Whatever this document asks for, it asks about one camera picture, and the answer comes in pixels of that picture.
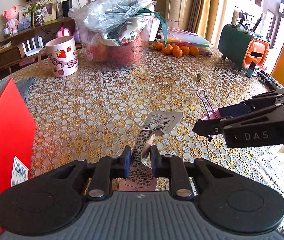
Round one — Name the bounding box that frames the yellow photo frame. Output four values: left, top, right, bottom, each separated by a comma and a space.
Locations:
37, 0, 57, 23

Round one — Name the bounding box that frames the black smart speaker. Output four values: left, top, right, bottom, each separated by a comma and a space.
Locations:
62, 0, 73, 17

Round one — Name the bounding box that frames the black remote control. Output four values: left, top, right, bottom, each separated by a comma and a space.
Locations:
256, 70, 281, 90

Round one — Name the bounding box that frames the pink strawberry mug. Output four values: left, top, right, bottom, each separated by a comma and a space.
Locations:
37, 36, 79, 77

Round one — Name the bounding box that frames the white wifi router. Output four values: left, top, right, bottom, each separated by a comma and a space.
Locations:
22, 36, 44, 57

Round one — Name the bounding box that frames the potted green plant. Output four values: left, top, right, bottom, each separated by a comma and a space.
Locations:
23, 0, 49, 27

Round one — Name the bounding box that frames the wooden tv cabinet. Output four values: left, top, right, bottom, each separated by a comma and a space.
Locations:
0, 17, 75, 71

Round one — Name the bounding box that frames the green orange desk organizer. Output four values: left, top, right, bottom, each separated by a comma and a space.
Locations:
218, 24, 270, 69

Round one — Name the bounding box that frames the orange tangerine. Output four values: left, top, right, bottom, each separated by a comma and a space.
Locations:
161, 44, 173, 55
189, 47, 199, 56
172, 48, 183, 58
180, 46, 190, 55

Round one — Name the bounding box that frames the grey cloth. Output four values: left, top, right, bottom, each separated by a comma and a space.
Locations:
16, 77, 37, 105

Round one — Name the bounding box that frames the silver foil sachet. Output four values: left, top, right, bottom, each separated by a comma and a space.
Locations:
119, 111, 182, 192

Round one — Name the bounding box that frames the plastic bag of apples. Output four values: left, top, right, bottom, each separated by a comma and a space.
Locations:
69, 0, 166, 68

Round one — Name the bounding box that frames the blue small bottle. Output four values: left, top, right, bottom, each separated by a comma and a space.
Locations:
246, 61, 256, 78

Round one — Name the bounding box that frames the pink plush bear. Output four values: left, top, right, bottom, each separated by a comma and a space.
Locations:
2, 6, 19, 35

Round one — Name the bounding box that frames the pink binder clip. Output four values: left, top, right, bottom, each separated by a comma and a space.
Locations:
196, 88, 220, 120

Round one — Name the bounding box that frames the red cardboard box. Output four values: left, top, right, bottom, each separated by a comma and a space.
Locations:
0, 79, 36, 232

